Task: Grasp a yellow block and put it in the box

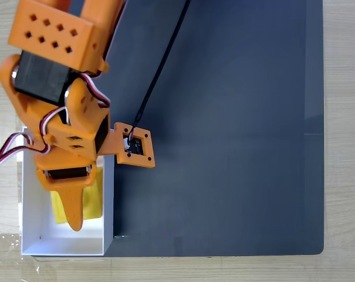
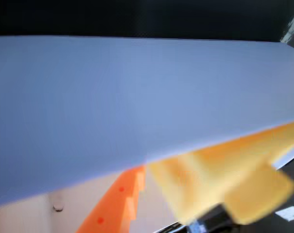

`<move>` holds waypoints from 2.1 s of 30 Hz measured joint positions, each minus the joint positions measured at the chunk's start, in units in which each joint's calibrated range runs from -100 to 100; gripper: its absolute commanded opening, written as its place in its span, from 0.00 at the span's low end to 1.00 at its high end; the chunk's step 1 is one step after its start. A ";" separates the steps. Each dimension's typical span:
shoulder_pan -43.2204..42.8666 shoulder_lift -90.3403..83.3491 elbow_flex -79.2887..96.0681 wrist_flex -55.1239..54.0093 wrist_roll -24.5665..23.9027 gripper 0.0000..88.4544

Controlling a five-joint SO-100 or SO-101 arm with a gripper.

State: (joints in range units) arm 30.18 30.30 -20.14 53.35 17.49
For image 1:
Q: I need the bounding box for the pale yellow block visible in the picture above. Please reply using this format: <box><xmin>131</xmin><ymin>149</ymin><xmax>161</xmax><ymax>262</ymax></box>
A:
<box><xmin>49</xmin><ymin>166</ymin><xmax>104</xmax><ymax>226</ymax></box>

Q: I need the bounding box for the white open box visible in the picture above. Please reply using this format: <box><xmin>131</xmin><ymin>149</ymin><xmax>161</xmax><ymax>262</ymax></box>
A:
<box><xmin>20</xmin><ymin>125</ymin><xmax>116</xmax><ymax>257</ymax></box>

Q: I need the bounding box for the clear adhesive tape strip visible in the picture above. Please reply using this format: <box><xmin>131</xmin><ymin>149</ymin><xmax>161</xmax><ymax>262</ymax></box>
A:
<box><xmin>0</xmin><ymin>231</ymin><xmax>45</xmax><ymax>276</ymax></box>

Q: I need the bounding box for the dark grey textured mat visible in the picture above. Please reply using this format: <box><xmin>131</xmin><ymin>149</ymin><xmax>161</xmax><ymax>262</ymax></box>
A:
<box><xmin>67</xmin><ymin>0</ymin><xmax>325</xmax><ymax>258</ymax></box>

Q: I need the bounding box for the red white black servo wire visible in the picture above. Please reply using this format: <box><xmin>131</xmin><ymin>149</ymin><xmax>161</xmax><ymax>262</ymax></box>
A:
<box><xmin>79</xmin><ymin>72</ymin><xmax>111</xmax><ymax>109</ymax></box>
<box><xmin>0</xmin><ymin>106</ymin><xmax>69</xmax><ymax>169</ymax></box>

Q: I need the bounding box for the orange camera mount with board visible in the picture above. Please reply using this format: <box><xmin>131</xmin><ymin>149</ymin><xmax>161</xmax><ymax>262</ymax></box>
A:
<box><xmin>100</xmin><ymin>122</ymin><xmax>156</xmax><ymax>169</ymax></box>

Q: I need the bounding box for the black camera cable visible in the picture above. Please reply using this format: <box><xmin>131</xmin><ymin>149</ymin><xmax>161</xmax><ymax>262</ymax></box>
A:
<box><xmin>127</xmin><ymin>0</ymin><xmax>192</xmax><ymax>142</ymax></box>

